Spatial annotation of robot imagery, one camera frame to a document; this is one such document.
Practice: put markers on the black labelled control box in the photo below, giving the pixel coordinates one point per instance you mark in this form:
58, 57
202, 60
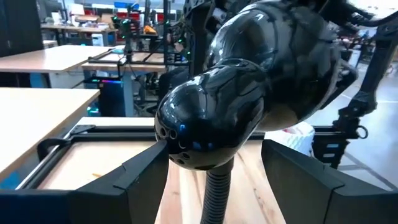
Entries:
332, 155

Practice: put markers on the black gooseneck desk lamp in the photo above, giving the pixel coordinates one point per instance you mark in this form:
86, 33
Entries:
233, 93

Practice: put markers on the black computer tower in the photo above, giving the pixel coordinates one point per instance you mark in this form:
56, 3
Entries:
109, 99

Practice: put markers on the black frame clamp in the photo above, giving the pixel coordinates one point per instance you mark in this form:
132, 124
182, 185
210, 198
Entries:
46, 144

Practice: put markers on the small light wooden desk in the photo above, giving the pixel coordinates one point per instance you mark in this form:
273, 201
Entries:
53, 57

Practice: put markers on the large light wooden desk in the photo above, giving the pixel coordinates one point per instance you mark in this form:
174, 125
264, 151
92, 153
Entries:
37, 118

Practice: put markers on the black partition panel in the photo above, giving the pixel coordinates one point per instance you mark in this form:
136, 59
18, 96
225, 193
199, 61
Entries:
18, 28

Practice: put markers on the black articulated mount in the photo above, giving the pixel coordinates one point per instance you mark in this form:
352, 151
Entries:
357, 109

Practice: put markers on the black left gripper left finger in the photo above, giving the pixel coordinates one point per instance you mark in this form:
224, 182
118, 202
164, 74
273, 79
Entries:
93, 208

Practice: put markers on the wooden table with blue leg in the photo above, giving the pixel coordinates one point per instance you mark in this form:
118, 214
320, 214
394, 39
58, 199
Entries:
124, 65

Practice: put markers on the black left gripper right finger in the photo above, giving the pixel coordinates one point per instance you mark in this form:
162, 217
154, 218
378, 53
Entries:
326, 205

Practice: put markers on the white textured cup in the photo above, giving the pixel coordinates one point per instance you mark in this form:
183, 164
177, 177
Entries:
298, 140

